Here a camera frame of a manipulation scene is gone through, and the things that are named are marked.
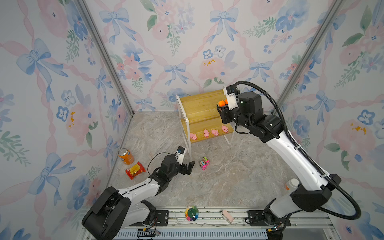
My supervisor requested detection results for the pink green toy car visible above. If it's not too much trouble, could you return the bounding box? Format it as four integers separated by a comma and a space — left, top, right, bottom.
203, 157, 210, 166

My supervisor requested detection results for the pink pig toy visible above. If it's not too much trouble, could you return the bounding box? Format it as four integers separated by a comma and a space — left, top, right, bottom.
203, 129, 210, 138
221, 125, 229, 133
190, 133, 198, 141
211, 129, 219, 136

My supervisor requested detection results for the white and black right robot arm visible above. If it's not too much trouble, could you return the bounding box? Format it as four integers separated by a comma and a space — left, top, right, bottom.
217, 90, 334, 226

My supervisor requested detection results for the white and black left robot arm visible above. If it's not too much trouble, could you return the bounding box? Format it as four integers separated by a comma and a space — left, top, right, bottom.
82, 153, 196, 240

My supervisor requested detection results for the red snack packet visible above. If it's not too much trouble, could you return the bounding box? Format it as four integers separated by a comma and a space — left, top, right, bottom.
126, 162, 146, 180

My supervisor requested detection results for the colourful round disc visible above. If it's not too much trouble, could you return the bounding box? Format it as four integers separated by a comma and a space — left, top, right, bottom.
185, 206, 199, 222

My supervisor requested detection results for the orange soda can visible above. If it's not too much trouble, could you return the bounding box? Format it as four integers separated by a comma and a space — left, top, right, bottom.
118, 148, 134, 165

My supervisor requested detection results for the pink eraser block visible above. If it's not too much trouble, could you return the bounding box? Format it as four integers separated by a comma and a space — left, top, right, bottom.
221, 210, 235, 224

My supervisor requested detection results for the white round cap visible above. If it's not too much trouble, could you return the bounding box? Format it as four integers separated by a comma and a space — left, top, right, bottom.
285, 179, 300, 191

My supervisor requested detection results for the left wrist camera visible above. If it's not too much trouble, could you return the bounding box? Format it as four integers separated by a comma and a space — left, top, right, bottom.
176, 146, 187, 166

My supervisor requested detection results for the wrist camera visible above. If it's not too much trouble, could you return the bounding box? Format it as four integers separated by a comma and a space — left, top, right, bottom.
223, 85, 240, 111
176, 146, 187, 166

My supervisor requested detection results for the black left wrist camera cable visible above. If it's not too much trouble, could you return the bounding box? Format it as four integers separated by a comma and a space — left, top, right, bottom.
146, 152, 172, 178

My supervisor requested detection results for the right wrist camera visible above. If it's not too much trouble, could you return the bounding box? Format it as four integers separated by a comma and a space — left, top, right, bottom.
223, 85, 240, 111

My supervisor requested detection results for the black corrugated cable hose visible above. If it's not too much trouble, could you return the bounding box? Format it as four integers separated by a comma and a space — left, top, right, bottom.
233, 80, 362, 221

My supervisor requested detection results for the wooden two-tier shelf white frame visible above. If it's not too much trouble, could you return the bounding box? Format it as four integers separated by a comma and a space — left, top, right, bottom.
176, 90, 235, 157

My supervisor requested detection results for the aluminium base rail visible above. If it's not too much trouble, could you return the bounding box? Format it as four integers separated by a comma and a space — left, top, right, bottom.
112, 207, 340, 240

